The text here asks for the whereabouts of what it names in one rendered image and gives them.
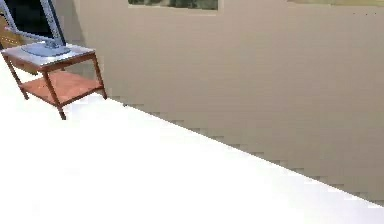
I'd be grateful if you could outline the pale framed picture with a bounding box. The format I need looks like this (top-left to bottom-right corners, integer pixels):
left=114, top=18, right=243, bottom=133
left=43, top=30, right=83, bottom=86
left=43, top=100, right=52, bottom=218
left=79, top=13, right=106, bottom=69
left=287, top=0, right=384, bottom=8

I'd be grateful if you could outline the grey flat television set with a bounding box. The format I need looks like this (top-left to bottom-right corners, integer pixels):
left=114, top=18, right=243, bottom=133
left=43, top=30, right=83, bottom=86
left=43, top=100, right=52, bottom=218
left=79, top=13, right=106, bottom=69
left=0, top=0, right=72, bottom=58

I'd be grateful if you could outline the red-brown television stand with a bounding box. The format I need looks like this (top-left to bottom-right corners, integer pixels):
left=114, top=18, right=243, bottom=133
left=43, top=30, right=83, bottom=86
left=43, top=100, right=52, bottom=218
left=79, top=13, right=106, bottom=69
left=0, top=43, right=108, bottom=121

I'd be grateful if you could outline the framed picture on wall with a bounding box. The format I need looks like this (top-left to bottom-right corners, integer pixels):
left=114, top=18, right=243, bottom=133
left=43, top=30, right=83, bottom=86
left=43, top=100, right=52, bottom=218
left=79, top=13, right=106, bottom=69
left=127, top=0, right=220, bottom=11

